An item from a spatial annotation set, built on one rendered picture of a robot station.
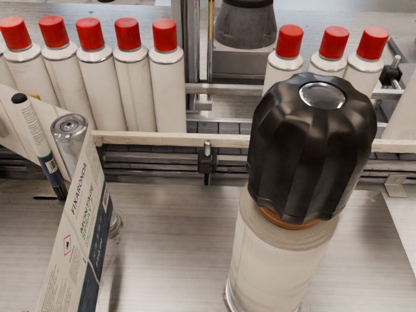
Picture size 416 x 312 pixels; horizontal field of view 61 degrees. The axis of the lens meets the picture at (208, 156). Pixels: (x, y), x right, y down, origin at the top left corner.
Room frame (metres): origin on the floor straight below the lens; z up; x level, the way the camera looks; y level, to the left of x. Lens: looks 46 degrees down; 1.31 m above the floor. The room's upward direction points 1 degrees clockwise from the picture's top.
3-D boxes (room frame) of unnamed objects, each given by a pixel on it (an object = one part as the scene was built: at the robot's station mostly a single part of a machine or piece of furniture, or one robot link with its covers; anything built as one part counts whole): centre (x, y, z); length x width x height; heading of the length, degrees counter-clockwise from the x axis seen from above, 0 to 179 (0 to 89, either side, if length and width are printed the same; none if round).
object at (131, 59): (0.47, 0.12, 0.98); 0.05 x 0.05 x 0.20
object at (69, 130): (0.27, 0.14, 0.97); 0.05 x 0.05 x 0.19
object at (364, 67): (0.46, -0.22, 0.98); 0.05 x 0.05 x 0.20
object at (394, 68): (0.53, -0.33, 0.91); 0.07 x 0.03 x 0.16; 179
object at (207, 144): (0.38, 0.00, 0.89); 0.03 x 0.03 x 0.12; 89
